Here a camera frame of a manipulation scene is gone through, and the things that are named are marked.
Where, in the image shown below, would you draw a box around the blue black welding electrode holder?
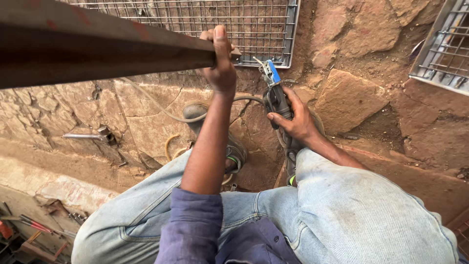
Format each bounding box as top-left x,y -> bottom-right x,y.
258,59 -> 294,130

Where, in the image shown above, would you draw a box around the yellow wire loop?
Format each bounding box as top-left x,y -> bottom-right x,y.
164,133 -> 192,162

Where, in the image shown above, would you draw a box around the person's light blue jeans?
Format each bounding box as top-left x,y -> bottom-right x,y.
71,147 -> 460,264

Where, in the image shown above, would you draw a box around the grey welding cable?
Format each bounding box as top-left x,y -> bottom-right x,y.
120,77 -> 265,124

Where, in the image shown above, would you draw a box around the person's right hand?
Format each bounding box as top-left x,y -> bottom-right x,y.
267,87 -> 322,146

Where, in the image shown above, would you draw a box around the person's left hand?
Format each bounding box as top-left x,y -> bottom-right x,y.
199,25 -> 237,94

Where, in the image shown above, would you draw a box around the steel hammer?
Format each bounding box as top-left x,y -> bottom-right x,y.
62,126 -> 118,148

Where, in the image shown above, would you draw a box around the heap of tools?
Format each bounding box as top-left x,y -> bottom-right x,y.
0,201 -> 89,264

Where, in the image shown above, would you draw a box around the large wire mesh steel frame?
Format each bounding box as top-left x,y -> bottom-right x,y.
69,0 -> 301,69

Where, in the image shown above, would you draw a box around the person's purple shirt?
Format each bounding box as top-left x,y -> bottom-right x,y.
154,187 -> 302,264

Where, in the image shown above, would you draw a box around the person's grey left shoe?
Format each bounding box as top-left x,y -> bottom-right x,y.
182,103 -> 248,174

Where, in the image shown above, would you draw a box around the red metal grille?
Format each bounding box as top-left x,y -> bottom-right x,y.
446,208 -> 469,259

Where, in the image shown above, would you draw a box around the rusty steel bar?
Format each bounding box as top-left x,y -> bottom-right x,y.
0,0 -> 243,89

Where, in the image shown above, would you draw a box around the person's grey shoe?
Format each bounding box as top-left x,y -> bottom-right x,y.
182,103 -> 248,174
284,109 -> 326,187

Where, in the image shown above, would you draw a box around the person's grey right shoe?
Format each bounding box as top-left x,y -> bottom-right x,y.
284,109 -> 326,187

